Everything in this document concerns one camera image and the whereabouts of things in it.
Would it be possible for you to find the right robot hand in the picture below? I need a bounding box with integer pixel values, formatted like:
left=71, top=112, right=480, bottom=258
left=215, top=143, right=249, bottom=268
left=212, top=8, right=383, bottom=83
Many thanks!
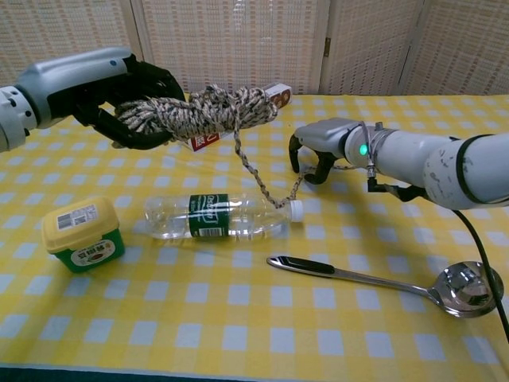
left=288, top=117, right=361, bottom=186

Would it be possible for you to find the speckled braided rope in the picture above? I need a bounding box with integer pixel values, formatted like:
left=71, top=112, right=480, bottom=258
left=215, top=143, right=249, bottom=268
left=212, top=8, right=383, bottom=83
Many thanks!
left=115, top=84, right=359, bottom=210

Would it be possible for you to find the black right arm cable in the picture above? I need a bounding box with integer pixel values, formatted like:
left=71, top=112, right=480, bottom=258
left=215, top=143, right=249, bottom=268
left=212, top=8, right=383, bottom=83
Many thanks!
left=453, top=134, right=509, bottom=347

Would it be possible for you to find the yellow white checked tablecloth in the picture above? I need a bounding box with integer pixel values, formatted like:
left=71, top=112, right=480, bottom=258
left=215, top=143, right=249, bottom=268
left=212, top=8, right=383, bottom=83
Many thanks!
left=0, top=93, right=509, bottom=377

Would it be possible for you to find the white red baking paper box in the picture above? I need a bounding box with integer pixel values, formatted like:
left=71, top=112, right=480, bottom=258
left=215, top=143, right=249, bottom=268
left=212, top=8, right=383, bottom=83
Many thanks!
left=186, top=81, right=293, bottom=153

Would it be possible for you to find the green tub yellow lid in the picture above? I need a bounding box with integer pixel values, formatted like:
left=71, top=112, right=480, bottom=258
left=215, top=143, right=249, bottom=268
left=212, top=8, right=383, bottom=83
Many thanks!
left=41, top=195, right=126, bottom=275

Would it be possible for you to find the woven folding screen panel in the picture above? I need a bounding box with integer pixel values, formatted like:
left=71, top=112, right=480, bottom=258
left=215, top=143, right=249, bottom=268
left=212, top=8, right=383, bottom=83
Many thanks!
left=320, top=0, right=426, bottom=96
left=0, top=0, right=151, bottom=91
left=130, top=0, right=331, bottom=96
left=397, top=0, right=509, bottom=96

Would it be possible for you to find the clear bottle green label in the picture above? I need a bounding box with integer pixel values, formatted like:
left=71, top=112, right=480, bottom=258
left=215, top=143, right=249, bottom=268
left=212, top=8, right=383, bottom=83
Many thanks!
left=143, top=193, right=305, bottom=242

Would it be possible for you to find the stainless steel ladle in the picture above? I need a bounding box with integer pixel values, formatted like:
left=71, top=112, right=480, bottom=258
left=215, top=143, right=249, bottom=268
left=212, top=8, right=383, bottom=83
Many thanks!
left=266, top=255, right=500, bottom=319

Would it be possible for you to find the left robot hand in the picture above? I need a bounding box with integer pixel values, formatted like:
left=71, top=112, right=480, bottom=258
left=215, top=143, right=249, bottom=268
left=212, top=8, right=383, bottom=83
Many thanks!
left=15, top=46, right=187, bottom=151

